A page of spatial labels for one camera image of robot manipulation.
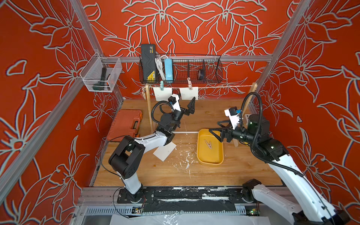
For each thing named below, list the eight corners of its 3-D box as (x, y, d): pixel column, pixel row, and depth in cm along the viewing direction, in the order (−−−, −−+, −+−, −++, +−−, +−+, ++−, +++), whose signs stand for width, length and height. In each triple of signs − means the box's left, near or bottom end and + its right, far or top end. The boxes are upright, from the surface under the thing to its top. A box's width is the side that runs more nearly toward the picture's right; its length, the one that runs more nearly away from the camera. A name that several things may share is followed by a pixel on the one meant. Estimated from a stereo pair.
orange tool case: (111, 141, 98) (107, 136, 92) (120, 114, 113) (117, 109, 108) (137, 141, 97) (135, 136, 92) (143, 114, 113) (141, 108, 108)
